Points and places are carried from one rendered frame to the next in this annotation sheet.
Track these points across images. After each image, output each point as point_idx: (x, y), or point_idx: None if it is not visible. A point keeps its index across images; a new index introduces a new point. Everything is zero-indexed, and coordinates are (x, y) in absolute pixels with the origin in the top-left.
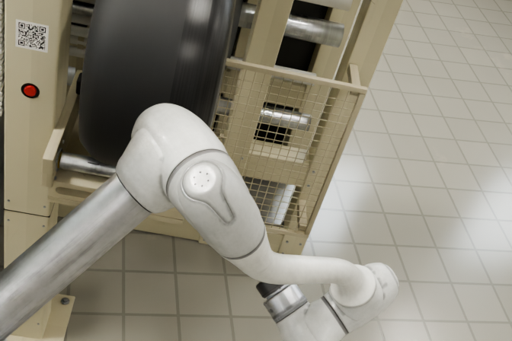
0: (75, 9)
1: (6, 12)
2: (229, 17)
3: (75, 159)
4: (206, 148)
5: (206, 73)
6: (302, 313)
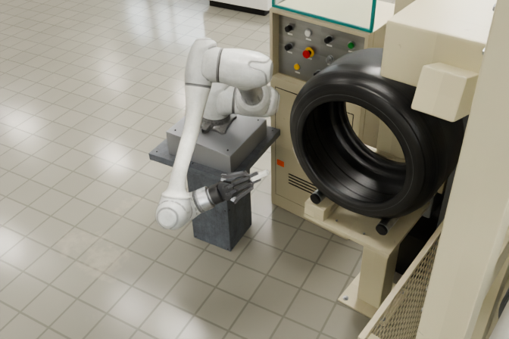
0: None
1: None
2: (324, 85)
3: None
4: (223, 50)
5: (299, 93)
6: (188, 194)
